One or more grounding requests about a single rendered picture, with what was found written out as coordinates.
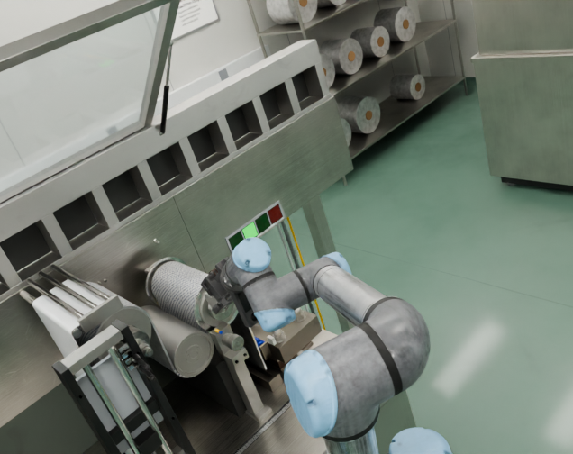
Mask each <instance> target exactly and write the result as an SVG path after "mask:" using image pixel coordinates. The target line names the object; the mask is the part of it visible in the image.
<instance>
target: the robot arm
mask: <svg viewBox="0 0 573 454"><path fill-rule="evenodd" d="M270 260H271V250H270V247H269V245H268V244H267V243H266V242H265V241H264V240H262V239H259V238H255V237H250V238H246V239H245V240H243V241H242V242H241V243H240V244H239V245H237V246H236V247H235V248H234V250H233V252H232V255H231V256H230V257H228V256H227V257H226V258H225V259H223V260H222V261H220V262H219V263H217V264H216V265H215V267H216V269H215V268H214V270H211V271H213V272H211V271H210V272H211V273H210V272H209V275H208V276H206V277H205V278H204V280H203V282H202V283H201V286H202V288H203V289H204V290H205V291H206V292H207V293H205V294H204V296H205V299H206V301H207V302H208V304H209V305H210V306H211V307H212V311H213V312H214V314H218V313H220V312H221V311H222V310H223V308H224V309H225V308H227V307H228V306H229V305H230V304H231V303H232V302H234V304H235V306H236V308H237V310H238V312H239V314H240V316H241V318H242V321H243V323H244V325H245V326H246V327H250V328H251V327H253V326H254V325H255V324H256V323H257V322H259V324H260V325H261V327H262V329H263V330H264V331H266V332H273V331H276V330H278V329H281V328H283V327H284V326H286V325H288V324H290V323H291V322H292V321H294V320H295V318H296V315H295V310H296V309H298V308H300V307H302V306H304V305H306V304H308V303H311V302H312V301H314V300H316V299H318V298H321V299H323V300H324V302H325V303H327V304H328V305H329V306H330V307H331V308H333V309H334V310H335V311H336V312H337V313H339V314H340V315H341V316H342V317H344V318H345V319H346V320H347V321H348V322H350V323H351V324H352V325H353V326H355V327H354V328H352V329H350V330H348V331H346V332H344V333H342V334H340V335H338V336H336V337H334V338H332V339H330V340H328V341H326V342H325V343H323V344H321V345H319V346H317V347H315V348H313V349H311V350H306V351H304V352H302V353H301V354H300V355H299V356H298V357H296V358H295V359H292V360H290V361H289V362H288V363H287V364H286V367H285V371H284V380H285V385H286V391H287V394H288V396H289V398H290V403H291V405H292V407H293V410H294V412H295V414H296V417H297V419H298V421H299V422H300V424H301V426H302V427H303V429H304V430H305V432H306V433H307V434H308V435H309V436H311V437H313V438H319V437H322V438H323V440H324V443H325V447H326V449H327V452H328V454H378V448H377V439H376V434H375V429H374V426H375V425H376V423H377V419H378V416H379V410H380V404H382V403H383V402H385V401H386V400H388V399H390V398H392V397H393V396H395V395H398V394H399V393H401V392H403V391H405V390H406V389H407V388H408V387H410V386H412V385H413V384H414V383H415V382H416V381H417V379H418V378H419V377H420V376H421V374H422V373H423V371H424V369H425V366H426V364H427V362H428V358H429V354H430V347H431V343H430V334H429V331H428V327H427V325H426V322H425V320H424V318H423V317H422V315H421V314H420V313H419V312H418V311H417V310H416V309H415V308H414V307H413V306H412V305H411V304H409V303H407V302H406V301H405V300H403V299H401V298H399V297H395V296H385V295H383V294H381V293H380V292H378V291H377V290H376V289H374V288H373V287H371V286H369V285H367V284H366V283H364V282H362V281H361V280H359V279H358V278H356V277H354V276H353V275H352V274H351V271H350V266H349V264H348V263H347V261H346V259H345V258H344V257H343V256H342V255H341V254H340V253H339V252H333V253H331V254H328V255H325V256H321V257H320V258H319V259H317V260H315V261H313V262H311V263H309V264H307V265H305V266H303V267H301V268H299V269H296V270H294V271H292V272H290V273H288V274H286V275H284V276H282V277H280V278H277V277H276V275H275V273H274V272H273V270H272V268H271V266H270V265H269V263H270ZM211 274H212V275H211ZM211 296H213V297H211ZM387 454H452V452H451V451H450V446H449V444H448V442H447V441H446V440H445V439H444V438H443V437H442V436H441V435H440V434H439V433H438V432H436V431H433V430H430V429H424V428H422V427H414V428H409V429H405V430H403V431H400V432H399V433H398V434H397V435H396V436H395V437H394V438H393V439H392V443H390V446H389V452H388V453H387Z"/></svg>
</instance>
